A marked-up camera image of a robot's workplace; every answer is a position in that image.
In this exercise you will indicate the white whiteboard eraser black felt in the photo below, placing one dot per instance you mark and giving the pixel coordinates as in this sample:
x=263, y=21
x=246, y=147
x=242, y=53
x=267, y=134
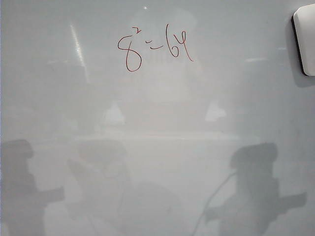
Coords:
x=306, y=39

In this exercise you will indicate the white glossy whiteboard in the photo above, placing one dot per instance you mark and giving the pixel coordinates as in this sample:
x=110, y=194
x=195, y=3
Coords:
x=157, y=147

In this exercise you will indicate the red marker writing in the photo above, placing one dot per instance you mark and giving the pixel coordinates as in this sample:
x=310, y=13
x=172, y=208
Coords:
x=133, y=67

